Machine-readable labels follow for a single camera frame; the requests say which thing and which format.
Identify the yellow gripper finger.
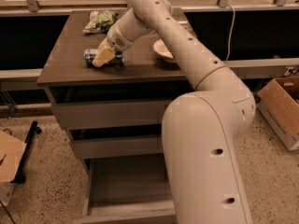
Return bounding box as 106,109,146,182
93,47,115,67

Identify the blue silver redbull can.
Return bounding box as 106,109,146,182
84,49,124,66

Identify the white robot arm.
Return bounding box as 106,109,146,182
93,0,256,224

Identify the grey drawer cabinet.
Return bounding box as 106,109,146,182
36,7,200,224

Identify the top grey drawer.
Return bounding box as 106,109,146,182
51,99,170,130

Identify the middle grey drawer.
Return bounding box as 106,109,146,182
70,135,163,159

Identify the bottom grey open drawer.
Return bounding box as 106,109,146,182
74,154,177,224

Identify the green chip bag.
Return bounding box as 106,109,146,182
82,10,118,34

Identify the white paper bowl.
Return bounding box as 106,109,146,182
153,39,176,63

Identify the brown cardboard sheet left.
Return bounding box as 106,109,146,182
0,131,26,182

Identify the black stand leg left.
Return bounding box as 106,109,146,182
13,120,42,184

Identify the brown cardboard box right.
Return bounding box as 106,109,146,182
258,76,299,150

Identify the white power cable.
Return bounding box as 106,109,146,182
223,4,236,63

